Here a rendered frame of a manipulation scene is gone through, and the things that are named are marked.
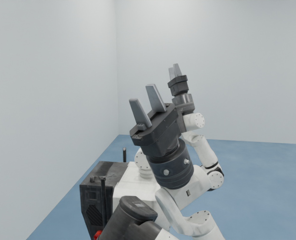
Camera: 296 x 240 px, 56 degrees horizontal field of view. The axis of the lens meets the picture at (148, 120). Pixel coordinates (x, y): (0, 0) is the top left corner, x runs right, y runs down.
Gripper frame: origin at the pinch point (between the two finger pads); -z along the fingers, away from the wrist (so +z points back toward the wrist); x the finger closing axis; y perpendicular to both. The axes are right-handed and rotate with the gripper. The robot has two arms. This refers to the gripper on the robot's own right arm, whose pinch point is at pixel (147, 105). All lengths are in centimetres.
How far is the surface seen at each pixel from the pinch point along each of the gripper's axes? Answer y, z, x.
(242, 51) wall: -161, 145, 408
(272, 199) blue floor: -63, 241, 188
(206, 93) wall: -218, 194, 355
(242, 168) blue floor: -122, 256, 243
